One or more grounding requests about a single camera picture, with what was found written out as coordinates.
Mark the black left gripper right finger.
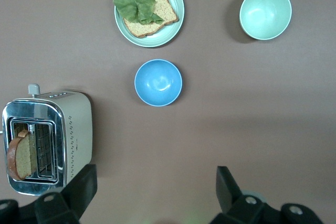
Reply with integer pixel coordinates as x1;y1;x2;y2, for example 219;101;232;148
209;165;324;224

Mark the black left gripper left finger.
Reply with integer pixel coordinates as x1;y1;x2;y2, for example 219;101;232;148
0;163;98;224

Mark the blue bowl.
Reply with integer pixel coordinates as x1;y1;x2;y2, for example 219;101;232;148
134;59;183;107

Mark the light green bowl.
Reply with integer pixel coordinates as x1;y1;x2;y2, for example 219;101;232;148
239;0;292;41

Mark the beige and chrome toaster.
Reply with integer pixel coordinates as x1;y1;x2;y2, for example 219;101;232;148
2;83;93;196

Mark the bread slice with red-brown crust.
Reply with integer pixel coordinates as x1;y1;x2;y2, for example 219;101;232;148
7;129;37;182

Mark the brown table cloth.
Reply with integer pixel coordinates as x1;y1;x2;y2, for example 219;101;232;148
0;0;336;224

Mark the light green plate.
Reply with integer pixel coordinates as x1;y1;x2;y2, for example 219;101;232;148
114;0;185;48

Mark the green lettuce leaf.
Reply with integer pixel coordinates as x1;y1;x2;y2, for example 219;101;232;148
112;0;165;25

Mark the brown bread slice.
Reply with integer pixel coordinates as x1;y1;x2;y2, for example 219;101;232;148
122;0;180;38

